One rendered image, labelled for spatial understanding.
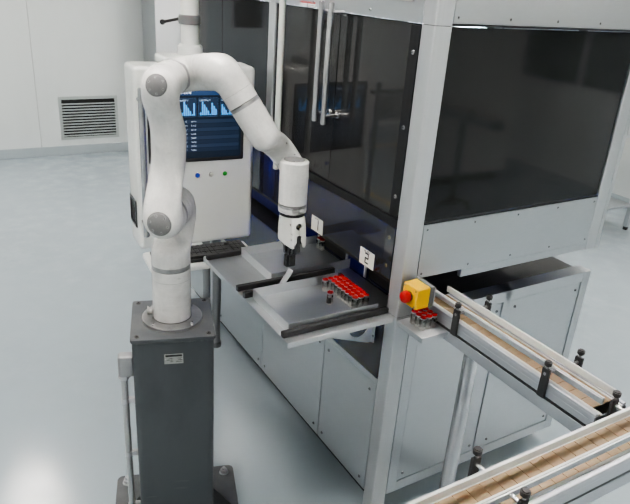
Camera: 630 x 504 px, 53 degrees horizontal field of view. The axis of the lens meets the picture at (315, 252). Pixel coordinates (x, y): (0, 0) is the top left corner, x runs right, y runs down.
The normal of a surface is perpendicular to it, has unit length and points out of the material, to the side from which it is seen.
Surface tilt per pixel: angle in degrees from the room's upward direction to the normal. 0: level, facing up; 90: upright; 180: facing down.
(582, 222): 90
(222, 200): 90
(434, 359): 90
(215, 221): 90
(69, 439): 0
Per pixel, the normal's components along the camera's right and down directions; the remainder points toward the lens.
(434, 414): 0.50, 0.37
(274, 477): 0.07, -0.92
